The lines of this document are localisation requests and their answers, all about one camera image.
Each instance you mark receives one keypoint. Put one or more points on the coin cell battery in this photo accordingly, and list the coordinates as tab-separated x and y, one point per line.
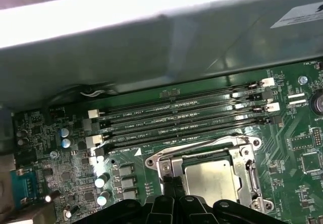
318	104

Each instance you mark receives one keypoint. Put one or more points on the cylindrical metal capacitor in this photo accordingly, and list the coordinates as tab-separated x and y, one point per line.
65	132
103	199
101	181
66	143

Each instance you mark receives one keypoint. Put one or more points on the blue serial port connector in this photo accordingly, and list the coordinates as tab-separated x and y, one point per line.
22	188

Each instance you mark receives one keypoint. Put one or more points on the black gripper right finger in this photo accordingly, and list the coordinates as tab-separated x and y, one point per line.
191	211

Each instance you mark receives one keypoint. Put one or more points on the black PC case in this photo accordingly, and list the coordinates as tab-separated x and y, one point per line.
101	57

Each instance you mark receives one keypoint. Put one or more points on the black RAM slot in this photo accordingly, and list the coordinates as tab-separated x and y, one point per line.
176	123
176	110
176	136
176	100

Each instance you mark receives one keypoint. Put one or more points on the silver motherboard screw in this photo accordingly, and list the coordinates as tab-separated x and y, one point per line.
302	80
54	155

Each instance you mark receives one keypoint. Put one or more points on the green motherboard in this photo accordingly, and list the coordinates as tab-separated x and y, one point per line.
280	138

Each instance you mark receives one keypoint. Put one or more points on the grey power inductor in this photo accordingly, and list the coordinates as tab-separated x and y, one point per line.
126	171
128	182
130	193

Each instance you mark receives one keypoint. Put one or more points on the silver CPU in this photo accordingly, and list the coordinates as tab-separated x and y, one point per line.
209	181

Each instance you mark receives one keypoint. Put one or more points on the CPU socket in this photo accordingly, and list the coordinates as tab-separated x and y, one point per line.
158	164

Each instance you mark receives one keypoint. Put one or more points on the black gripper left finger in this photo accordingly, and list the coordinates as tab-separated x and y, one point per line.
161	211

